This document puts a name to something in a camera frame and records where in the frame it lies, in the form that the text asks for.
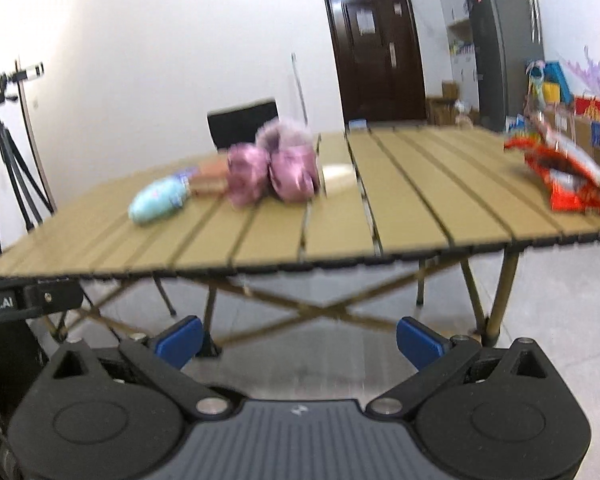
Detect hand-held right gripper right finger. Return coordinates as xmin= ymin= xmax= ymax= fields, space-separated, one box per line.
xmin=369 ymin=316 xmax=548 ymax=416

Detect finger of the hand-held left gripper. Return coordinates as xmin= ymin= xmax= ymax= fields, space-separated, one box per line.
xmin=22 ymin=280 xmax=83 ymax=318

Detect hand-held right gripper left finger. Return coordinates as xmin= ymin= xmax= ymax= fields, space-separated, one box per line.
xmin=54 ymin=316 xmax=231 ymax=418

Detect pink fluffy slipper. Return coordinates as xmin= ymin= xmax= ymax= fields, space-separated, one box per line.
xmin=227 ymin=143 xmax=270 ymax=209

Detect pink plush toy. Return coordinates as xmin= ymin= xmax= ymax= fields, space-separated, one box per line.
xmin=269 ymin=144 xmax=318 ymax=204

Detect lilac fluffy plush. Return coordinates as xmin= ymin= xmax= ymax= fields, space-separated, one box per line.
xmin=256 ymin=117 xmax=312 ymax=152

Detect black equipment case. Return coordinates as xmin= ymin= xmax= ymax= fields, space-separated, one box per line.
xmin=0 ymin=317 xmax=51 ymax=480

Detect tan slatted folding table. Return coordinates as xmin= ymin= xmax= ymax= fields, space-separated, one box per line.
xmin=0 ymin=127 xmax=600 ymax=361

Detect brown book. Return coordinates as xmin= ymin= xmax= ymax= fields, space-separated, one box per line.
xmin=189 ymin=156 xmax=231 ymax=197

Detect blue and white box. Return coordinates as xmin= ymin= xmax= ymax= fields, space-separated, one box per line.
xmin=320 ymin=162 xmax=356 ymax=194

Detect red snack packet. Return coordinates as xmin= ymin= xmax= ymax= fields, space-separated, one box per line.
xmin=524 ymin=141 xmax=600 ymax=219
xmin=503 ymin=131 xmax=563 ymax=155

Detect black folding chair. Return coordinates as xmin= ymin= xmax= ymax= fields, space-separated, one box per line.
xmin=207 ymin=100 xmax=279 ymax=152

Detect stack of cardboard boxes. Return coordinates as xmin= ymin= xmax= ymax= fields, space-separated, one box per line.
xmin=426 ymin=82 xmax=482 ymax=126

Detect clear plastic rod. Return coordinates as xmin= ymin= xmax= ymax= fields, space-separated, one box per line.
xmin=290 ymin=52 xmax=309 ymax=127

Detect red gift box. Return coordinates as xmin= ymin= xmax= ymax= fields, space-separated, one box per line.
xmin=574 ymin=95 xmax=600 ymax=152

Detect white cabinet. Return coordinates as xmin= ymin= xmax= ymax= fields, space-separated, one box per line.
xmin=447 ymin=19 xmax=477 ymax=87

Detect colourful gift bags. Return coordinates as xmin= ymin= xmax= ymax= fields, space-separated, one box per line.
xmin=526 ymin=59 xmax=576 ymax=107

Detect dark wooden door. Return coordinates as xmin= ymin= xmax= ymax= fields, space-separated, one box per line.
xmin=322 ymin=0 xmax=427 ymax=124

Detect grey refrigerator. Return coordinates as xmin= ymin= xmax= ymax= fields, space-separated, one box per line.
xmin=461 ymin=0 xmax=547 ymax=133

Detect purple paper decoration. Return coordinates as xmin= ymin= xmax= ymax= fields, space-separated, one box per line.
xmin=566 ymin=46 xmax=600 ymax=102

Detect black camera tripod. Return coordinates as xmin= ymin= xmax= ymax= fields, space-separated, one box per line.
xmin=0 ymin=85 xmax=57 ymax=256

